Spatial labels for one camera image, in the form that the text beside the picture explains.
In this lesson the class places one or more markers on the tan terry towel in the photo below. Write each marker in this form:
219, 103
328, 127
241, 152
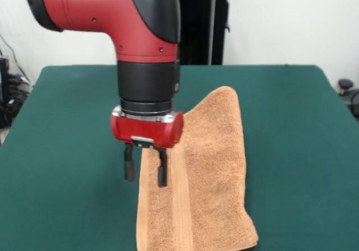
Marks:
213, 178

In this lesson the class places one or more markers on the dark green table cloth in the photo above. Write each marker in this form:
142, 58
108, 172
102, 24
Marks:
70, 150

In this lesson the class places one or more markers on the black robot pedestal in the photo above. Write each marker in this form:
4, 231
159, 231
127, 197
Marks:
196, 24

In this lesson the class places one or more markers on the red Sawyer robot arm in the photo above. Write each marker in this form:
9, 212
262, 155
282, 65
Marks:
112, 15

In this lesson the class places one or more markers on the grey office chair base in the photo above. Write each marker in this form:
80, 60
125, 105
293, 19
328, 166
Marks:
346, 84

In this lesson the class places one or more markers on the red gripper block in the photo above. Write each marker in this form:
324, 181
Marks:
146, 130

